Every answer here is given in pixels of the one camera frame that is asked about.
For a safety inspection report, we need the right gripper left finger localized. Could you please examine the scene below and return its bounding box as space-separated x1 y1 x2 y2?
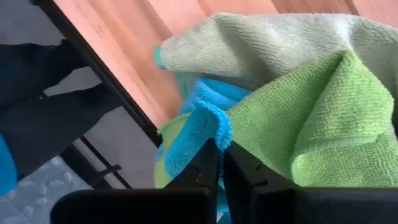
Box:
51 138 220 224

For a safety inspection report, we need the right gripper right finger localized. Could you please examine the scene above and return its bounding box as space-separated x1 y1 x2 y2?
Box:
223 141 398 224

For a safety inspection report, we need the blue microfiber towel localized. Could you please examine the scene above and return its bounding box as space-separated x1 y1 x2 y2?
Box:
154 77 253 224

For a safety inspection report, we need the bright green microfiber towel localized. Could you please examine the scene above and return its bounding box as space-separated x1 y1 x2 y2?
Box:
154 49 398 189

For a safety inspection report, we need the pale green microfiber towel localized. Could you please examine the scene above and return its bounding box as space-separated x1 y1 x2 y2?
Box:
154 12 398 100

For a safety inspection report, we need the grey leaf-patterned floor mat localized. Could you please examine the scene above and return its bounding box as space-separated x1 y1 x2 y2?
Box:
0 155 94 224

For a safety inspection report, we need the person's leg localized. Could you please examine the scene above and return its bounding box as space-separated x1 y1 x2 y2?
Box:
0 83 123 184
0 39 90 110

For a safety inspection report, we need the blue fabric item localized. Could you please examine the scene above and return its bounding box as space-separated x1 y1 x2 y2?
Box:
0 133 19 196

